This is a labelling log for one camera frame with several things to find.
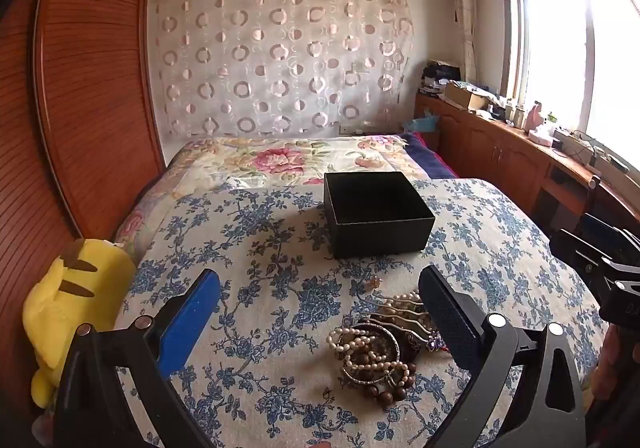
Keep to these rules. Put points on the wooden framed window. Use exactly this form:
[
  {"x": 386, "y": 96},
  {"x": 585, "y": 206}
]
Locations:
[{"x": 580, "y": 43}]

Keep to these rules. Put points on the blue floral blanket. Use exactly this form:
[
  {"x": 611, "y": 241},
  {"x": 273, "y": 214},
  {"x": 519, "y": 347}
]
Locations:
[{"x": 260, "y": 253}]

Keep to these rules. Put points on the pink floral quilt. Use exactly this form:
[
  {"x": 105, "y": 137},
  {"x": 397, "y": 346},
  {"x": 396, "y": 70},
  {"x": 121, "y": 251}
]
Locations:
[{"x": 280, "y": 161}]

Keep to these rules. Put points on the long wooden cabinet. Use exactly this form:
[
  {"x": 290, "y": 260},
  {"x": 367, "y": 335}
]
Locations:
[{"x": 500, "y": 158}]

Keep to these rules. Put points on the wavy metal hair comb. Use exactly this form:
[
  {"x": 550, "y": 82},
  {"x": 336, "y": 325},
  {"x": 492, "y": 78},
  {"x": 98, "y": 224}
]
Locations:
[{"x": 400, "y": 310}]

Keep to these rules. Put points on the cardboard box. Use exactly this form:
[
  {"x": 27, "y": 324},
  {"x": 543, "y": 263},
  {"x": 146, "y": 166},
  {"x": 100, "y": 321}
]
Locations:
[{"x": 465, "y": 96}]

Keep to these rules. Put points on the blue plastic bag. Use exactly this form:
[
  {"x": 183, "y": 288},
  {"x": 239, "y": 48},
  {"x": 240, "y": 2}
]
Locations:
[{"x": 427, "y": 122}]

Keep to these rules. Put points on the silver bangle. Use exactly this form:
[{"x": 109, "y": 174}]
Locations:
[{"x": 387, "y": 333}]

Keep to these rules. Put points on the small gold earring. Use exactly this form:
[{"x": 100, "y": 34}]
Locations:
[{"x": 373, "y": 282}]

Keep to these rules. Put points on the black jewelry box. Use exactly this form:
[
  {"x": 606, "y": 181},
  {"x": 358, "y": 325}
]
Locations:
[{"x": 375, "y": 208}]

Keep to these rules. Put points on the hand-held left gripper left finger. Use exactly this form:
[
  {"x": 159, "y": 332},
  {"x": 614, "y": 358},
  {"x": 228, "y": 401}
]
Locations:
[{"x": 192, "y": 318}]

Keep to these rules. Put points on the pile of dark clutter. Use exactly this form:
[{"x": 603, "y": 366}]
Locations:
[{"x": 437, "y": 76}]

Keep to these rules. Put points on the dark wooden chair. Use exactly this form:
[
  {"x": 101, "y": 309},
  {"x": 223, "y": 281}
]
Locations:
[{"x": 592, "y": 200}]

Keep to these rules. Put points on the pale window curtain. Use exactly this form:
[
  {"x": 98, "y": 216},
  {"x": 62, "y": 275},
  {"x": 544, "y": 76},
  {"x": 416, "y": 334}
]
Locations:
[{"x": 462, "y": 8}]

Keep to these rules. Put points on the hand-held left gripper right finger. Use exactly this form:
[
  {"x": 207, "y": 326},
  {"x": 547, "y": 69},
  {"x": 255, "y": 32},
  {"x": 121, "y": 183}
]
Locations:
[{"x": 450, "y": 318}]

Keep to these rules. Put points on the white round device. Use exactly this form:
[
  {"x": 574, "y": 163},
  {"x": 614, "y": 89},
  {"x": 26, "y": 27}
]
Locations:
[{"x": 542, "y": 137}]

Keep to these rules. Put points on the circle patterned sheer curtain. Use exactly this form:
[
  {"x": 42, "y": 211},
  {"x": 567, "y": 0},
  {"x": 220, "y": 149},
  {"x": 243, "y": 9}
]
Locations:
[{"x": 280, "y": 58}]

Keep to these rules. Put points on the purple hair ornament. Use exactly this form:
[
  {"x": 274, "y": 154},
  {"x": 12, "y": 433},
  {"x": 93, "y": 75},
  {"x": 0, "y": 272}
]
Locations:
[{"x": 434, "y": 341}]

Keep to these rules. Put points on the yellow plush toy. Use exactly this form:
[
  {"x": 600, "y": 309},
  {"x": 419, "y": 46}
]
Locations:
[{"x": 80, "y": 298}]

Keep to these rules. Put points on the wooden wardrobe door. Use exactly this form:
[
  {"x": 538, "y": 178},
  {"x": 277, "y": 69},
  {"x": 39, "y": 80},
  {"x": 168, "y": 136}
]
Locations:
[{"x": 95, "y": 103}]

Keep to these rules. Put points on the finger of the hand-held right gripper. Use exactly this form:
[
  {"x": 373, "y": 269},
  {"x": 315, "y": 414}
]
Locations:
[
  {"x": 580, "y": 248},
  {"x": 610, "y": 230}
]

